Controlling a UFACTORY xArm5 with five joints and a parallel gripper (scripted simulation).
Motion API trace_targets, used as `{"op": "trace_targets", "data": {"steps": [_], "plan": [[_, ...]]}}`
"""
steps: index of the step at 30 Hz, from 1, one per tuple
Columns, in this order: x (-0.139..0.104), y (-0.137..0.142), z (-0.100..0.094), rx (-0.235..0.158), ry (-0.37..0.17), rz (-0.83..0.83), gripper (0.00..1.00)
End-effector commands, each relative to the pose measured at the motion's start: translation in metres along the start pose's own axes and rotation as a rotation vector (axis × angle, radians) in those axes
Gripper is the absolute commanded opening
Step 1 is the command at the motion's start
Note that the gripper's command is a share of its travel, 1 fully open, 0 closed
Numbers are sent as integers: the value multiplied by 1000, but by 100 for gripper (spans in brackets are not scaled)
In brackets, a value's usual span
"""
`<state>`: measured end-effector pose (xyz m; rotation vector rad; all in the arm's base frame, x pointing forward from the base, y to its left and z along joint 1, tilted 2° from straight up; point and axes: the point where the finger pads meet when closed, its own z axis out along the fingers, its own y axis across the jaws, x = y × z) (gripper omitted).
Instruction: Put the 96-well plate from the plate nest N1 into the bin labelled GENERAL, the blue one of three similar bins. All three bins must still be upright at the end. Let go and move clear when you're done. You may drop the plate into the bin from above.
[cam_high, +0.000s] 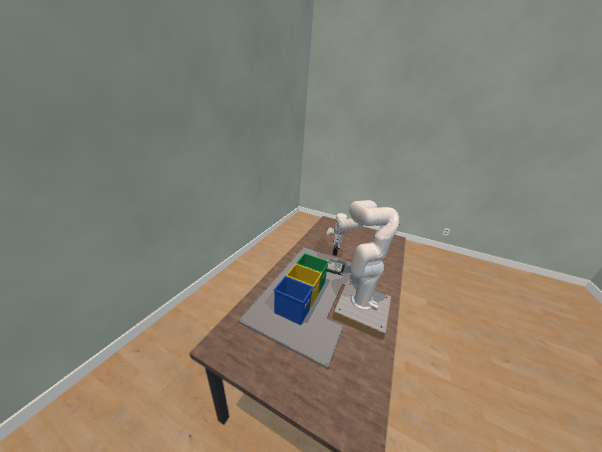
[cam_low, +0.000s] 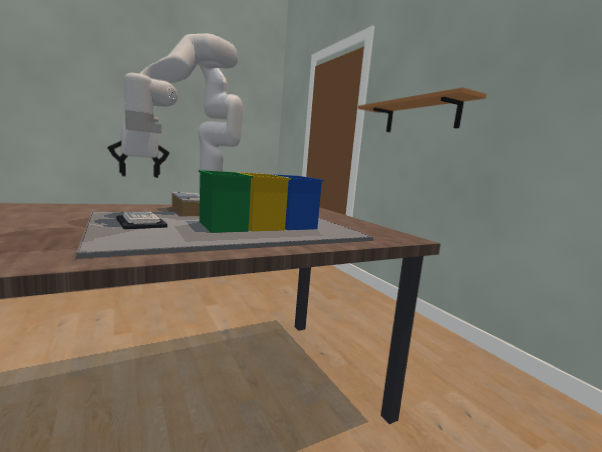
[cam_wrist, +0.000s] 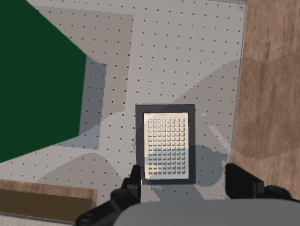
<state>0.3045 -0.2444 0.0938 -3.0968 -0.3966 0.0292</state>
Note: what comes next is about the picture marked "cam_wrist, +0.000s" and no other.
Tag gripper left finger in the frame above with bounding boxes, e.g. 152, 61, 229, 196
74, 165, 141, 226

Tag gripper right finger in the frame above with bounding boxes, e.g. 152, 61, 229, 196
225, 163, 300, 203

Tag green open bin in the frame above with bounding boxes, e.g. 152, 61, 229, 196
0, 0, 87, 163

